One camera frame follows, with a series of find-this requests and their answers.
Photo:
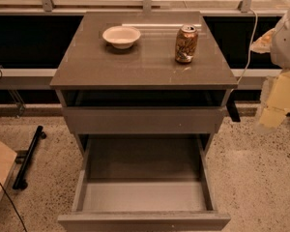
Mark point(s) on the orange soda can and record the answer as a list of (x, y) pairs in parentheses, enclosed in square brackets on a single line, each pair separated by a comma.
[(186, 43)]

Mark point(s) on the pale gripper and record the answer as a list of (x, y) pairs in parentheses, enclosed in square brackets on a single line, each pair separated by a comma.
[(286, 43)]

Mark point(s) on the grey top drawer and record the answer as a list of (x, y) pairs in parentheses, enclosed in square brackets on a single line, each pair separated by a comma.
[(89, 120)]

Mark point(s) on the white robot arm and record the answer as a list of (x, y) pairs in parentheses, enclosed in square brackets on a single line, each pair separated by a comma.
[(276, 42)]

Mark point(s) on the grey drawer cabinet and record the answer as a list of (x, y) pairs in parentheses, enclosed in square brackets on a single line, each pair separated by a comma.
[(155, 49)]

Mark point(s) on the black bar with wheels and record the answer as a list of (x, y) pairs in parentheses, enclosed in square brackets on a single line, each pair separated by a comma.
[(20, 182)]

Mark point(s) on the white bowl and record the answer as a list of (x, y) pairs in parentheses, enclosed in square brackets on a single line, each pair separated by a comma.
[(121, 37)]

